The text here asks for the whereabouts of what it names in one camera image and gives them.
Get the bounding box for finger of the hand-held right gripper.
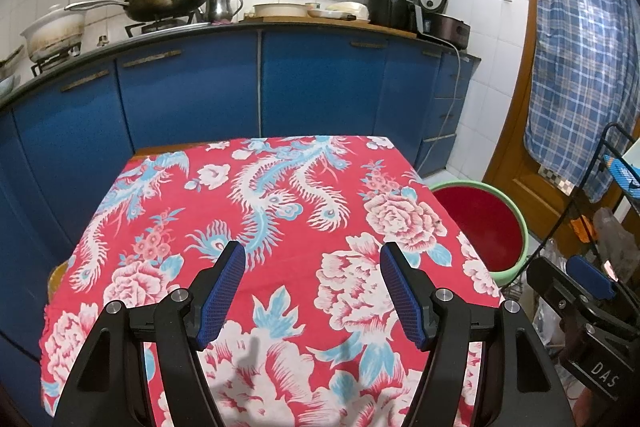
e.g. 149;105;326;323
566;255;617;301
526;255;640;394

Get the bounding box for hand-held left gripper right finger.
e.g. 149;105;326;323
380;243;576;427

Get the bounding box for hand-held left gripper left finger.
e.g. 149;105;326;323
52;239;247;427

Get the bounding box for red bin with green rim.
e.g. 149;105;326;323
429;180;530;289

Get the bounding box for clear plastic bag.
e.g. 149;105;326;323
592;207;638;280

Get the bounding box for small orange item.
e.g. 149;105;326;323
572;217;596;240

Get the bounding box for blue patterned package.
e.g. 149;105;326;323
600;154;640;196

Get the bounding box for red floral tablecloth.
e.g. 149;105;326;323
40;135;503;427

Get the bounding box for wooden door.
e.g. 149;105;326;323
482;0;640;233

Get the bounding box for black metal rack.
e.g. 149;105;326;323
537;122;640;268

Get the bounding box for wooden table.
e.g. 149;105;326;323
134;144;201;156

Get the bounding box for yellow wooden stool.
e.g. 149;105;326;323
46;259;71;305

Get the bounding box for blue kitchen cabinet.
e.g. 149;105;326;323
0;19;481;408

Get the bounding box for blue plaid curtain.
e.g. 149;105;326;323
522;0;640;205

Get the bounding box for dark rice cooker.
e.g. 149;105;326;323
414;0;472;50

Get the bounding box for gas stove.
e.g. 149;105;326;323
30;12;211;75

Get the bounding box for wooden cutting board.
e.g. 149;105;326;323
239;14;371;26

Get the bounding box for metal kettle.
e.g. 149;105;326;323
207;0;244;24

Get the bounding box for white enamel basin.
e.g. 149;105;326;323
252;3;311;18

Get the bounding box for white plates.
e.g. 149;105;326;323
307;1;371;20

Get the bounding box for black air fryer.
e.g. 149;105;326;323
368;0;418;31

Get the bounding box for white cooking pot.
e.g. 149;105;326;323
20;4;87;62

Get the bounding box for white power cable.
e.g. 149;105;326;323
417;36;462;178

